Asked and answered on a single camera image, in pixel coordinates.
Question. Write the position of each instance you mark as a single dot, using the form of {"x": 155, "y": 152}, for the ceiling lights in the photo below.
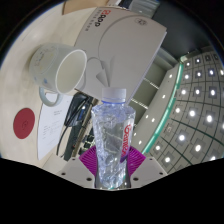
{"x": 196, "y": 100}

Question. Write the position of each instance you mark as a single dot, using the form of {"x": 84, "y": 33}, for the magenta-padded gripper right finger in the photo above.
{"x": 143, "y": 171}

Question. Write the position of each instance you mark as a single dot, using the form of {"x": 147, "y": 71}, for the flat round red coaster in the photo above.
{"x": 24, "y": 123}

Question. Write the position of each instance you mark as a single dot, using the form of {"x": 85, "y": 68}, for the clear plastic water bottle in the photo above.
{"x": 111, "y": 133}

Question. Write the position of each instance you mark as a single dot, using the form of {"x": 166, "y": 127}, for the large white booklet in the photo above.
{"x": 126, "y": 46}

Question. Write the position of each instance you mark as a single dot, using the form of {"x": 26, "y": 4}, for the white ceramic mug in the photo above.
{"x": 46, "y": 66}

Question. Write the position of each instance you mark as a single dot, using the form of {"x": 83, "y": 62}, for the white printed paper sheet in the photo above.
{"x": 50, "y": 126}

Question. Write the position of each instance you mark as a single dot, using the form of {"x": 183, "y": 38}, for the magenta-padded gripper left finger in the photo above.
{"x": 80, "y": 171}

